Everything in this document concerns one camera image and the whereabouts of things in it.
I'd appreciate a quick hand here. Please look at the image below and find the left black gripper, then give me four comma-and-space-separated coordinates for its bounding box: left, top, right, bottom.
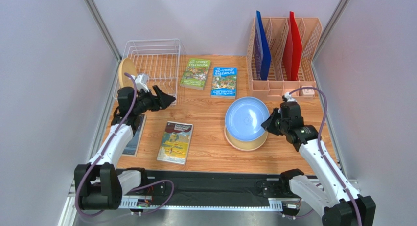
133, 85, 176, 115

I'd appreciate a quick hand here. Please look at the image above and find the Brideshead Revisited book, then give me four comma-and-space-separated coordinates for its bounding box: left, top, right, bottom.
156, 121, 194, 165

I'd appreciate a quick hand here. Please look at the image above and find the blue plate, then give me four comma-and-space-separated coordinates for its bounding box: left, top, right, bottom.
225, 96, 270, 142

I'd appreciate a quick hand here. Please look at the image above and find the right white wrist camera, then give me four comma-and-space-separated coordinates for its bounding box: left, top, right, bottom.
282, 92, 297, 102

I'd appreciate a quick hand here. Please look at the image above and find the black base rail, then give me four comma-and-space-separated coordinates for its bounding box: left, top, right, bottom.
129, 170, 299, 207

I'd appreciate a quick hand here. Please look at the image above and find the yellow beige plate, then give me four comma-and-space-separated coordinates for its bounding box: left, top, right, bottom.
224, 126, 268, 152

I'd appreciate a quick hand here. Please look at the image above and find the red folder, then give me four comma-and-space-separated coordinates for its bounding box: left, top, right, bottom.
282, 11, 302, 81

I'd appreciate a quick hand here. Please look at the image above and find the blue folder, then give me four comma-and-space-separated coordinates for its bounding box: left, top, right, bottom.
254, 10, 271, 81

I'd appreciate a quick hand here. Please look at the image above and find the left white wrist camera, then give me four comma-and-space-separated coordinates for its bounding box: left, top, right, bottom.
135, 73, 150, 92

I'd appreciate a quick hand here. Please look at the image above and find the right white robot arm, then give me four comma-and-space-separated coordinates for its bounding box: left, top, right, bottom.
261, 101, 376, 226

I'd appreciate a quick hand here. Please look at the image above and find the green treehouse book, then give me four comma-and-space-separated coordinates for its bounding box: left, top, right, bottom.
180, 58, 211, 90

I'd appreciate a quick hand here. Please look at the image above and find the tan plate at rack end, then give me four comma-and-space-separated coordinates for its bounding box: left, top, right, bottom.
118, 58, 137, 88

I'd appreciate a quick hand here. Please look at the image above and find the small pink white box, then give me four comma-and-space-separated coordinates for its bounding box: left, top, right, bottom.
299, 85, 315, 97

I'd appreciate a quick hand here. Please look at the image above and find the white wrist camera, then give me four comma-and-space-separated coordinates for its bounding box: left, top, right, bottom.
135, 73, 150, 92
282, 92, 297, 102

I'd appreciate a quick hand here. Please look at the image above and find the blue treehouse book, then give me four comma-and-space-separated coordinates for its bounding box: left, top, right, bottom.
210, 67, 237, 99

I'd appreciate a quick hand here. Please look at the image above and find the Nineteen Eighty-Four book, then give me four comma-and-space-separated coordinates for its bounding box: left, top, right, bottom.
122, 114, 146, 157

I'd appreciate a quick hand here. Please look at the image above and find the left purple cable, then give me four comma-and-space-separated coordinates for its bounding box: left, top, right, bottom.
74, 72, 175, 218

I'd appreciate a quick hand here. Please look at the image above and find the white wire dish rack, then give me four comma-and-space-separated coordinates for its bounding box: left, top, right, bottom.
122, 38, 182, 105

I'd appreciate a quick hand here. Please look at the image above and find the pink plastic file organizer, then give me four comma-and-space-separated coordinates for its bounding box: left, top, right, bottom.
246, 17, 322, 101

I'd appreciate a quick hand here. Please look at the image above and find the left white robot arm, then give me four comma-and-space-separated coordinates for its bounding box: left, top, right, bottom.
74, 86, 176, 212

